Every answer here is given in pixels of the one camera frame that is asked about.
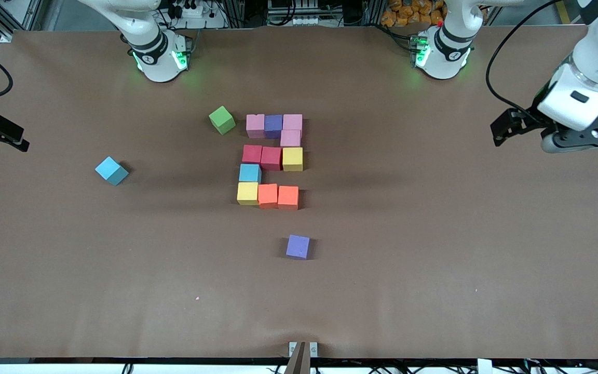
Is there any yellow foam block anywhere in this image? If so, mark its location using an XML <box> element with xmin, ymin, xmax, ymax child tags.
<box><xmin>236</xmin><ymin>182</ymin><xmax>260</xmax><ymax>206</ymax></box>
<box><xmin>282</xmin><ymin>148</ymin><xmax>304</xmax><ymax>172</ymax></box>

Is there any orange foam block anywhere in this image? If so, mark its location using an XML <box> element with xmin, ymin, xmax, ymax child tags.
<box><xmin>257</xmin><ymin>183</ymin><xmax>279</xmax><ymax>209</ymax></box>
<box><xmin>277</xmin><ymin>185</ymin><xmax>300</xmax><ymax>211</ymax></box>

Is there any purple foam block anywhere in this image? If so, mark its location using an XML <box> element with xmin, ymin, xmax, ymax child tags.
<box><xmin>286</xmin><ymin>235</ymin><xmax>311</xmax><ymax>260</ymax></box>
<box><xmin>264</xmin><ymin>115</ymin><xmax>284</xmax><ymax>139</ymax></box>

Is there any cyan foam block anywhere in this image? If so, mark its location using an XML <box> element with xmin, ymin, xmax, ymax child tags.
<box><xmin>239</xmin><ymin>164</ymin><xmax>262</xmax><ymax>184</ymax></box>
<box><xmin>95</xmin><ymin>156</ymin><xmax>130</xmax><ymax>186</ymax></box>

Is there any pile of orange objects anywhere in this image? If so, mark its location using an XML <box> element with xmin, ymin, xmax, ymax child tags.
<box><xmin>380</xmin><ymin>0</ymin><xmax>446</xmax><ymax>28</ymax></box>

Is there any green foam block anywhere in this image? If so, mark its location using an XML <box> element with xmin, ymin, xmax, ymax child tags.
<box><xmin>208</xmin><ymin>105</ymin><xmax>237</xmax><ymax>136</ymax></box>

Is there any white equipment rack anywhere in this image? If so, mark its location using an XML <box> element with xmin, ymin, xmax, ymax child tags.
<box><xmin>267</xmin><ymin>0</ymin><xmax>327</xmax><ymax>26</ymax></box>

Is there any white power strip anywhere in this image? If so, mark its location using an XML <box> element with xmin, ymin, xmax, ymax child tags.
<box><xmin>168</xmin><ymin>0</ymin><xmax>227</xmax><ymax>29</ymax></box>

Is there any brown table cover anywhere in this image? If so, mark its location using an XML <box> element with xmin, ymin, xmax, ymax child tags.
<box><xmin>0</xmin><ymin>26</ymin><xmax>598</xmax><ymax>360</ymax></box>

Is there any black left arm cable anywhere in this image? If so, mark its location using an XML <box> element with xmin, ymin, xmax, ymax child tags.
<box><xmin>486</xmin><ymin>0</ymin><xmax>564</xmax><ymax>125</ymax></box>

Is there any aluminium frame profile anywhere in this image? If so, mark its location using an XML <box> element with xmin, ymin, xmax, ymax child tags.
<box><xmin>0</xmin><ymin>0</ymin><xmax>45</xmax><ymax>43</ymax></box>

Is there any silver metal bracket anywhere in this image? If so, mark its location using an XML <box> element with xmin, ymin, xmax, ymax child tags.
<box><xmin>289</xmin><ymin>341</ymin><xmax>319</xmax><ymax>374</ymax></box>

